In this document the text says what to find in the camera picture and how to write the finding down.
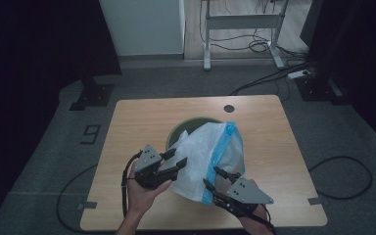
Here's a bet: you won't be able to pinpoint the thick black floor cable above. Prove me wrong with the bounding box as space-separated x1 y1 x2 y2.
228 61 314 97

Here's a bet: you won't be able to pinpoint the dark curtain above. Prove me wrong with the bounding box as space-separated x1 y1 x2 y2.
299 0 376 156
0 0 122 226

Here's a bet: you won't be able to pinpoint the long black floor cable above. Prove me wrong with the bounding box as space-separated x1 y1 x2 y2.
56 163 100 235

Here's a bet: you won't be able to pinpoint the black metal stand base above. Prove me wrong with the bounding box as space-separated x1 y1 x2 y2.
69 75 116 112
294 73 349 106

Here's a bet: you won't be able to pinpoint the hand-held gripper cable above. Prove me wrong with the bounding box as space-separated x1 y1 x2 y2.
258 203 278 235
120 150 144 219

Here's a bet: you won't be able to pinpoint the person's right hand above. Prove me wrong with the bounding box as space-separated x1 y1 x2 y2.
237 204 271 227

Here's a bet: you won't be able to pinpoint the person's left hand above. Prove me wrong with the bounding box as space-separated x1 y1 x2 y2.
126 177 173 215

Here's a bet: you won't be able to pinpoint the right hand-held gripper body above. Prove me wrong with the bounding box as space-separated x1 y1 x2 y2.
212 176 274 218

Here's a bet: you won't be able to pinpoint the white trash bag blue band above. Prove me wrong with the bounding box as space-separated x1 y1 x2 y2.
168 120 247 207

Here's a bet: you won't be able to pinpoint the tangled black floor cables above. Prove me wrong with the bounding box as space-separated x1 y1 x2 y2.
198 0 309 58

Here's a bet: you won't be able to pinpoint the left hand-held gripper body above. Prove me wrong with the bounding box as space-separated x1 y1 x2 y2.
132 144 179 191

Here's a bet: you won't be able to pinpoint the right hand-held gripper cable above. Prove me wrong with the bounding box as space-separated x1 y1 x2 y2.
258 203 278 235

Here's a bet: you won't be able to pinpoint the looped black floor cable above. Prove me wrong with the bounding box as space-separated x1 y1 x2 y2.
307 155 373 201

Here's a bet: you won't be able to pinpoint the white power strip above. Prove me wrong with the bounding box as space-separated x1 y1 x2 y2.
286 69 311 80

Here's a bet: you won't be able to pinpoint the white cabinet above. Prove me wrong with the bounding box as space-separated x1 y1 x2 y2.
98 0 187 58

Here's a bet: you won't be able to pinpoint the left hand-held gripper cable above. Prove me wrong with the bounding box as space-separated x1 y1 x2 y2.
120 150 144 219

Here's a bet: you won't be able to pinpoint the green round trash can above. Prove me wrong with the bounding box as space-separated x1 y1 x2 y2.
164 117 225 152

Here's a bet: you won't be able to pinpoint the white metal desk frame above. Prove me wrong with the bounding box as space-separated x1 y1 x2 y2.
201 0 290 71

